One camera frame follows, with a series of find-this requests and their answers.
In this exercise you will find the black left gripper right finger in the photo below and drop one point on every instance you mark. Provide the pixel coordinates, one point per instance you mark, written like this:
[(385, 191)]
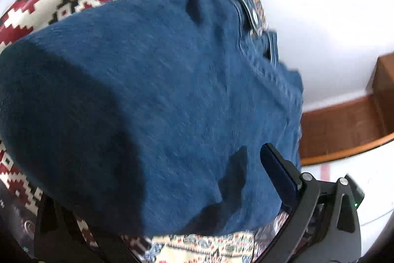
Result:
[(323, 224)]

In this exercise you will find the blue denim jacket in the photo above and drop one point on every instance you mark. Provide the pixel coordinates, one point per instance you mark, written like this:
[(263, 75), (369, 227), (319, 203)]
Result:
[(147, 108)]

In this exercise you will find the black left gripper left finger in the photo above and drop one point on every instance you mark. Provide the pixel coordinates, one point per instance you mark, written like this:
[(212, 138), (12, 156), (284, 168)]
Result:
[(58, 238)]

